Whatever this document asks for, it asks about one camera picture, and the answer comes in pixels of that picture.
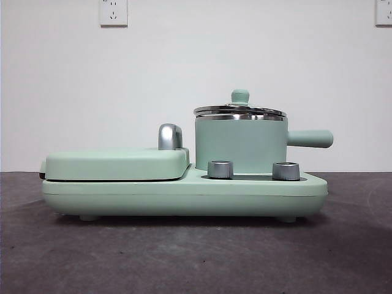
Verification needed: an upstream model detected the glass lid with green knob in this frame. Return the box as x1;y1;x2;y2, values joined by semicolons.
193;89;288;118

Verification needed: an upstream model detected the silver steel steamer tray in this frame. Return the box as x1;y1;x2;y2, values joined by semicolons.
195;113;287;122

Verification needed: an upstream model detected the silver control knob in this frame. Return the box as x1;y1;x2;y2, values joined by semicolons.
271;162;300;181
207;160;233;179

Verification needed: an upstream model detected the mint green breakfast machine base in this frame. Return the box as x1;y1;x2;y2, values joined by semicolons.
42;162;329;222

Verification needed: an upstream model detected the mint green griddle cover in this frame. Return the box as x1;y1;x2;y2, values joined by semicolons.
38;146;190;181

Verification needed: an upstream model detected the chrome cover handle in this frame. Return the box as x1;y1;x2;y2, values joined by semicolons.
157;122;184;151

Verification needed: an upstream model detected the mint green pot with handle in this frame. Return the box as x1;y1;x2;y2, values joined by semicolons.
194;118;334;173

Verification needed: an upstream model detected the white wall socket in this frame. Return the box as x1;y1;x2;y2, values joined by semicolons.
99;0;128;28
375;0;392;27

